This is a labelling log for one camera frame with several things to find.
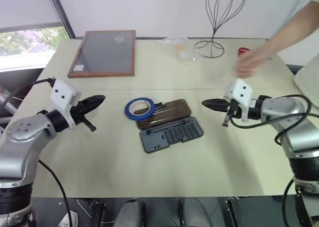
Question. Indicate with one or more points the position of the person's bare forearm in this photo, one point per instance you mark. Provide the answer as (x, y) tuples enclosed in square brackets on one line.
[(291, 30)]

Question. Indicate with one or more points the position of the clear plastic bag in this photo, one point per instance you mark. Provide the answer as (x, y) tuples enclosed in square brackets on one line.
[(182, 48)]

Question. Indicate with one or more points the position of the wooden framed dark board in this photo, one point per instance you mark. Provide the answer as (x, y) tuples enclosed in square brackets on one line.
[(107, 52)]

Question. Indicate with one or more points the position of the white label sticker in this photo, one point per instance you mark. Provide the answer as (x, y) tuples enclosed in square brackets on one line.
[(79, 67)]

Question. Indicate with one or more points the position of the black window frame post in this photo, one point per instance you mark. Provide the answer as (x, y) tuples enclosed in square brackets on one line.
[(63, 15)]

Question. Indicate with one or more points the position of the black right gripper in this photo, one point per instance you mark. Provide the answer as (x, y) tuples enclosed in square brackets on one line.
[(234, 112)]

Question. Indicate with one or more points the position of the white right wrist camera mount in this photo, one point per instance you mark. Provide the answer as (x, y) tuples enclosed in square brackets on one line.
[(240, 89)]

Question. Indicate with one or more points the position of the grey wall corner profile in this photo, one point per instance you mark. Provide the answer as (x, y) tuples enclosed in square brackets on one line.
[(300, 6)]

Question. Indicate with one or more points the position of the screwdriver bit case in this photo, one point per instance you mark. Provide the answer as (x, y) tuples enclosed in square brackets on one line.
[(172, 114)]

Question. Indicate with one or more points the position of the crumpled clear tape piece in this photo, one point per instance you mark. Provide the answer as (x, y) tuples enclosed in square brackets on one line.
[(119, 40)]

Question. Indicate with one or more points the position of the black metal bracket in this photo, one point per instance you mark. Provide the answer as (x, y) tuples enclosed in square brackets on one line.
[(233, 212), (98, 213)]

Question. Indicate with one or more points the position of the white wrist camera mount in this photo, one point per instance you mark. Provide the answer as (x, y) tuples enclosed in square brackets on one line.
[(63, 91), (240, 89)]

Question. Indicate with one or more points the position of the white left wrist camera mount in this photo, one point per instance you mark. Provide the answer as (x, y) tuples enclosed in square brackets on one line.
[(63, 91)]

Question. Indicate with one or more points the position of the grey metal rack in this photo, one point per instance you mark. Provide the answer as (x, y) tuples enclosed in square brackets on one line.
[(10, 104)]

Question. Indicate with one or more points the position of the blue tape roll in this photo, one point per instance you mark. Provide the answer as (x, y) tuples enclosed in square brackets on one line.
[(129, 112)]

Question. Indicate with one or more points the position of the white roller window blind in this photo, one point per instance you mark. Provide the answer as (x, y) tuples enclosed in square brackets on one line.
[(25, 5)]

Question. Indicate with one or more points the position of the person's bare hand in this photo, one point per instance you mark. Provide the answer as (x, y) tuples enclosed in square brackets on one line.
[(251, 61)]

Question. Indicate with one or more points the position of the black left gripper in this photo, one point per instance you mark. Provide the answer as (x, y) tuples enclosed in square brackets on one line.
[(79, 109)]

